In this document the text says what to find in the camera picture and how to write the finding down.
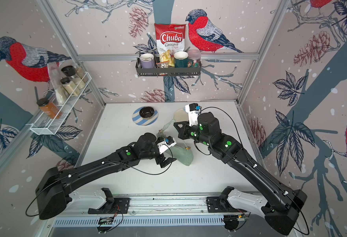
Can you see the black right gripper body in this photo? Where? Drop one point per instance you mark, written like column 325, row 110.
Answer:
column 193, row 133

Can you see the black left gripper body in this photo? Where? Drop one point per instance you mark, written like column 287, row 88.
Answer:
column 160, row 158

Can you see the green fabric bag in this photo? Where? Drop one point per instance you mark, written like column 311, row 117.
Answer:
column 179, row 152

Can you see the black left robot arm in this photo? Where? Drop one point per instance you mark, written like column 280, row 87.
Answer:
column 52, row 193

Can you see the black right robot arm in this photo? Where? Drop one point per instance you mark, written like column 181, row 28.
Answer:
column 279, row 205

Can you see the red Chuba chips bag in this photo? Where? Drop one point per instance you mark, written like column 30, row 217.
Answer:
column 170, row 37

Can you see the clear plastic bag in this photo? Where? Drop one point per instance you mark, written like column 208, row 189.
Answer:
column 60, row 92

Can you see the cream and blue plate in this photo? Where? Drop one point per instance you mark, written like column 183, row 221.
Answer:
column 180, row 115

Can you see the dark small bowl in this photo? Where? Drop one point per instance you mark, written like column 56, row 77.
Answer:
column 147, row 112

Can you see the blue striped plate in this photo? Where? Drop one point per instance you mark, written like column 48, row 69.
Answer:
column 143, row 122

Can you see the pink lidded jar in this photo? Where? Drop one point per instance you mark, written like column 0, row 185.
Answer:
column 194, row 58

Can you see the yellow snack packet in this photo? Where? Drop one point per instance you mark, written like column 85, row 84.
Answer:
column 166, row 59

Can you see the green mug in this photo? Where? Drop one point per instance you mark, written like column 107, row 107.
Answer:
column 181, row 59

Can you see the purple mug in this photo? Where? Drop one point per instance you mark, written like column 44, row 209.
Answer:
column 147, row 61

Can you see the black lid spice jar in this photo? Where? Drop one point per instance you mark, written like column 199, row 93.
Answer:
column 70, row 87

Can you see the orange spice jar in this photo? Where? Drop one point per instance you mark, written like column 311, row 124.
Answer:
column 49, row 108

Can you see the tall black lid jar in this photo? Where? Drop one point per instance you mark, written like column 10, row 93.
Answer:
column 70, row 72

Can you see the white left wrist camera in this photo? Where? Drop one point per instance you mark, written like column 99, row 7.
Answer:
column 166, row 144

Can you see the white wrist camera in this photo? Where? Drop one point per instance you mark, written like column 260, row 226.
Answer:
column 166, row 144
column 193, row 111

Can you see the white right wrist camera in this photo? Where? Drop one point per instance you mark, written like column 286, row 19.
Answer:
column 193, row 111

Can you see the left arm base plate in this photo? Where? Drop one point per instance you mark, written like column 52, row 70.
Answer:
column 112, row 205

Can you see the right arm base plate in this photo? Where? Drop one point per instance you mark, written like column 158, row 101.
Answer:
column 220, row 203

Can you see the black wall shelf basket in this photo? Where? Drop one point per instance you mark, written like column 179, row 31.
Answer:
column 170, row 71

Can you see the white wire wall rack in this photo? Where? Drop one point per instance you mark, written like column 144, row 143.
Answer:
column 44, row 125

